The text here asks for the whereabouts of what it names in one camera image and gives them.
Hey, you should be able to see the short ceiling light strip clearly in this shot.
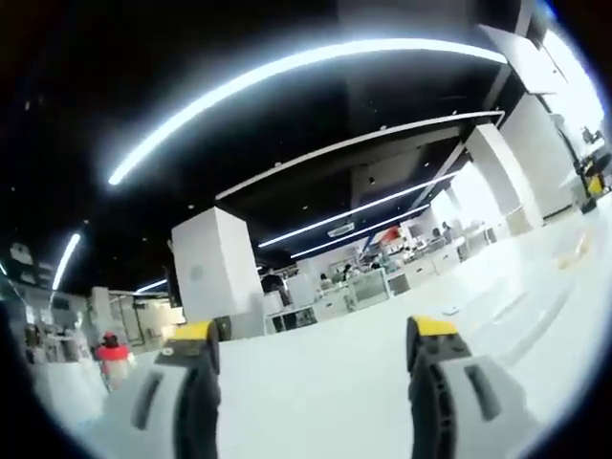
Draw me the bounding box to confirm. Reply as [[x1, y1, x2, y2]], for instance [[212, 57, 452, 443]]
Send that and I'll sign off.
[[50, 232, 81, 292]]

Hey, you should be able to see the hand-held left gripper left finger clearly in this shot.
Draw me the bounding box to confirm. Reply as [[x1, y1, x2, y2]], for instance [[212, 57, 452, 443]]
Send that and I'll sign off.
[[98, 320, 222, 459]]

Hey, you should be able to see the yellow and black machine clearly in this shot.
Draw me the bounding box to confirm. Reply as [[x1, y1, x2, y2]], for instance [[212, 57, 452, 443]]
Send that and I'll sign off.
[[576, 152, 612, 214]]

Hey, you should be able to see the long ceiling light strip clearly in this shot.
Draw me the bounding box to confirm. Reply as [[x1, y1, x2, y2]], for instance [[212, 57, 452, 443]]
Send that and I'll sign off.
[[107, 37, 509, 186]]

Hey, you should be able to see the white square pillar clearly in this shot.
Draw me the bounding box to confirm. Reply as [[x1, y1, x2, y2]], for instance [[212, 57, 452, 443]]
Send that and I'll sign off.
[[170, 206, 265, 341]]

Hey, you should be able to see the white display counter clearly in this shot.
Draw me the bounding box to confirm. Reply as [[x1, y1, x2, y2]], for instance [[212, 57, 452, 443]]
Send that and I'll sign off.
[[313, 267, 412, 315]]

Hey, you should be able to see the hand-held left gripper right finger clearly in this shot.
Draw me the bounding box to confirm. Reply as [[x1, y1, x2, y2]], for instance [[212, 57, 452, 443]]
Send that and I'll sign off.
[[405, 315, 527, 459]]

